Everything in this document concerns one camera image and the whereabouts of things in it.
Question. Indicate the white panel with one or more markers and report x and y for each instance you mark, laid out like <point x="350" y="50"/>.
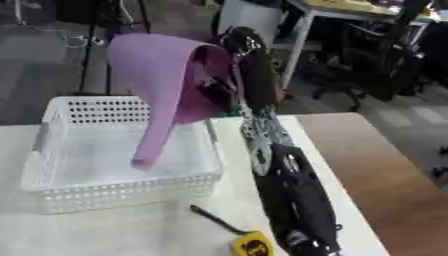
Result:
<point x="248" y="13"/>

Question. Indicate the white perforated plastic basket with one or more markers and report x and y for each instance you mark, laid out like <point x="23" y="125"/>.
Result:
<point x="116" y="186"/>

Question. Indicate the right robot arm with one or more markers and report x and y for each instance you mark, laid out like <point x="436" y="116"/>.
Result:
<point x="297" y="196"/>

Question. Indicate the black office chair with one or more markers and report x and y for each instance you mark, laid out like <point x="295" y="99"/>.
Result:
<point x="385" y="66"/>

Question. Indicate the purple cloth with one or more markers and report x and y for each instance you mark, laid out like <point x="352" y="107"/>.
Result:
<point x="157" y="83"/>

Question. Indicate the white desk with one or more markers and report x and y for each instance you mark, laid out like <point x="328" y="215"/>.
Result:
<point x="298" y="40"/>

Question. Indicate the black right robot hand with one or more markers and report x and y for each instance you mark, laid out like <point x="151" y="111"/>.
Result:
<point x="258" y="80"/>

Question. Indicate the black tripod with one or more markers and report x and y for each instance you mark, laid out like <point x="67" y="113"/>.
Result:
<point x="88" y="50"/>

